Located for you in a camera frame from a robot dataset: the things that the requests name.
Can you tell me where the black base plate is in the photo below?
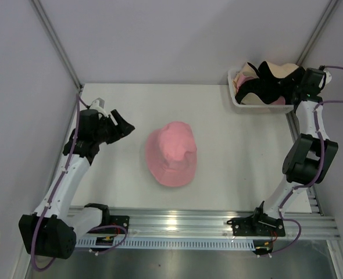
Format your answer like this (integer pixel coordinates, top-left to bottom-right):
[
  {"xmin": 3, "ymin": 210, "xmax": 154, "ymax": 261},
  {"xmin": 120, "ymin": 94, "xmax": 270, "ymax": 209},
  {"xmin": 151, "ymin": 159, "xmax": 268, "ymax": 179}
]
[
  {"xmin": 99, "ymin": 215, "xmax": 130, "ymax": 234},
  {"xmin": 226, "ymin": 216, "xmax": 285, "ymax": 237}
]

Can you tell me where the white plastic basket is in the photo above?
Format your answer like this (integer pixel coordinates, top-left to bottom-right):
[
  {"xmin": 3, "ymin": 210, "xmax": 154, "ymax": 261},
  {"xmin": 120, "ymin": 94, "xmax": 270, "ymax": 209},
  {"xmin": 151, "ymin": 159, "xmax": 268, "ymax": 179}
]
[{"xmin": 227, "ymin": 67, "xmax": 294, "ymax": 114}]

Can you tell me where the cream bucket hat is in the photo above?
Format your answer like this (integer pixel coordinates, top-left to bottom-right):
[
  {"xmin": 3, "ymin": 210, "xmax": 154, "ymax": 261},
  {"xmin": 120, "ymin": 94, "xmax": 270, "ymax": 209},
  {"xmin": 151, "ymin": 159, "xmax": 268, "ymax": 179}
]
[{"xmin": 267, "ymin": 62, "xmax": 299, "ymax": 79}]

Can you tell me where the aluminium mounting rail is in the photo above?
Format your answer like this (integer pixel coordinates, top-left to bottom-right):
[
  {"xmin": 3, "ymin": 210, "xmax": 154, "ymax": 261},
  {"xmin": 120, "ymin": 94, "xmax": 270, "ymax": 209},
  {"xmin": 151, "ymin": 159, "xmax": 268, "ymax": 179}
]
[{"xmin": 109, "ymin": 208, "xmax": 341, "ymax": 240}]

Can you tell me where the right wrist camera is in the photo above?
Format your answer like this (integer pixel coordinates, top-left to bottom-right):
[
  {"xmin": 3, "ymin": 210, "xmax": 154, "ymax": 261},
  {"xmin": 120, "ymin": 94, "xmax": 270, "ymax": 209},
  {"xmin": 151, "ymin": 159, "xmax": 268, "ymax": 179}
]
[{"xmin": 324, "ymin": 69, "xmax": 332, "ymax": 84}]

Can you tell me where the left aluminium frame post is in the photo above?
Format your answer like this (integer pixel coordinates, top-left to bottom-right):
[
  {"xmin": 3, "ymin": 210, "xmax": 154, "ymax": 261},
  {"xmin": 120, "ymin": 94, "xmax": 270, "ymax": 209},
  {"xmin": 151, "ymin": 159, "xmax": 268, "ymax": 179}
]
[{"xmin": 29, "ymin": 0, "xmax": 83, "ymax": 91}]

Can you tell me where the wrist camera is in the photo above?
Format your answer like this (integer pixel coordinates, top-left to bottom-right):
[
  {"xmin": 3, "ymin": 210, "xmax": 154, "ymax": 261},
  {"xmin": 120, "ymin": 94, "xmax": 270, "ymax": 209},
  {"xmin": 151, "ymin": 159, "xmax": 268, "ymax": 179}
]
[
  {"xmin": 90, "ymin": 98, "xmax": 107, "ymax": 116},
  {"xmin": 324, "ymin": 69, "xmax": 332, "ymax": 84}
]

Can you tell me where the black bucket hat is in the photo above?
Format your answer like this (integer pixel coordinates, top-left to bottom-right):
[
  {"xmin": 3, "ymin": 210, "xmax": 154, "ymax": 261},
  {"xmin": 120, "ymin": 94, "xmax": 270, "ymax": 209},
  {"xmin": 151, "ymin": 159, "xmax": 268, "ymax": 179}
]
[{"xmin": 235, "ymin": 61, "xmax": 290, "ymax": 105}]

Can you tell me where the aluminium frame post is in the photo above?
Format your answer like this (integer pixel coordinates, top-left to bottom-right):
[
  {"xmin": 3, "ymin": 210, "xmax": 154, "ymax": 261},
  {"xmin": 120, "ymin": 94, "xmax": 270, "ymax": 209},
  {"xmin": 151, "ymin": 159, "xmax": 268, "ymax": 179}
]
[
  {"xmin": 296, "ymin": 0, "xmax": 342, "ymax": 66},
  {"xmin": 29, "ymin": 0, "xmax": 83, "ymax": 91}
]

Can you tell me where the white slotted cable duct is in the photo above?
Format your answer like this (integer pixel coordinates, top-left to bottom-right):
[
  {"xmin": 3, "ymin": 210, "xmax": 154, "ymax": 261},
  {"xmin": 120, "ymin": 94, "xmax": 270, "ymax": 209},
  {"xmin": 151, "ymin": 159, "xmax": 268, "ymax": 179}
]
[{"xmin": 76, "ymin": 237, "xmax": 255, "ymax": 251}]

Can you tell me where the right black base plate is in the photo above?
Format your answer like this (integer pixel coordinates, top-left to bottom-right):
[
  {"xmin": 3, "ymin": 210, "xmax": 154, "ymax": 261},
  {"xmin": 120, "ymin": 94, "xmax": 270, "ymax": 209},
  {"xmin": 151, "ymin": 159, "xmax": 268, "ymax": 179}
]
[{"xmin": 226, "ymin": 216, "xmax": 285, "ymax": 237}]

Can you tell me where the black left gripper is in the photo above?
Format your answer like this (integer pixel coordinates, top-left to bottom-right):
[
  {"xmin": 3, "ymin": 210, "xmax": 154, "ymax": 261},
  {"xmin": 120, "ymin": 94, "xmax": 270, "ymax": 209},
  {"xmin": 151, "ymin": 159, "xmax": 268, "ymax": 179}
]
[{"xmin": 94, "ymin": 109, "xmax": 134, "ymax": 144}]

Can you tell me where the right aluminium frame post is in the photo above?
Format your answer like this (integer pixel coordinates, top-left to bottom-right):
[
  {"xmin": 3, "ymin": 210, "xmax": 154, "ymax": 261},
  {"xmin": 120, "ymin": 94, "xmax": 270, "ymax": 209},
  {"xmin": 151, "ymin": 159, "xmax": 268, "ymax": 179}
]
[{"xmin": 296, "ymin": 0, "xmax": 342, "ymax": 66}]

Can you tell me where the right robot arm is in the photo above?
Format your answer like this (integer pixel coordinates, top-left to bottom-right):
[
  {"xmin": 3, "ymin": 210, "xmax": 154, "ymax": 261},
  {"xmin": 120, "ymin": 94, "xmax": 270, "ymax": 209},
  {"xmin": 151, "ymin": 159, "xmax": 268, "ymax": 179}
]
[{"xmin": 227, "ymin": 68, "xmax": 338, "ymax": 237}]

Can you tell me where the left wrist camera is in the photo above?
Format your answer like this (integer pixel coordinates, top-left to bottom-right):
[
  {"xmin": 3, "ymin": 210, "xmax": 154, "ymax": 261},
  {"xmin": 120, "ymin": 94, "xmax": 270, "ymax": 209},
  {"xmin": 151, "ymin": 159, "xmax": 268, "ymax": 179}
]
[{"xmin": 90, "ymin": 98, "xmax": 107, "ymax": 116}]

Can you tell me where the pink bucket hat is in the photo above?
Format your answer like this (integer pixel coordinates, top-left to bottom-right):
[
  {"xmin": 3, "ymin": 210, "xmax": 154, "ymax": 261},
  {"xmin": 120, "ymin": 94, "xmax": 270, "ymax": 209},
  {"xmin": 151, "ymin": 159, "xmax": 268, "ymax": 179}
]
[{"xmin": 145, "ymin": 121, "xmax": 197, "ymax": 187}]

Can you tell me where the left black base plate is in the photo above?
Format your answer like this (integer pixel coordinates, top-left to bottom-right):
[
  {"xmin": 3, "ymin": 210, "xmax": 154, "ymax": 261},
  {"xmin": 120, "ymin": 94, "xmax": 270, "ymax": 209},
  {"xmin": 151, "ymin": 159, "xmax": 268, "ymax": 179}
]
[{"xmin": 99, "ymin": 215, "xmax": 130, "ymax": 234}]

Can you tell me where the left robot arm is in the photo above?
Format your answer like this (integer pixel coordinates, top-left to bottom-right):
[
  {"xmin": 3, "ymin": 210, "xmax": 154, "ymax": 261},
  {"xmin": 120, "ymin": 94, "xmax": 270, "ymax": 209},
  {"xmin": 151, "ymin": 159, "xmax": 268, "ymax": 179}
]
[{"xmin": 19, "ymin": 109, "xmax": 135, "ymax": 259}]

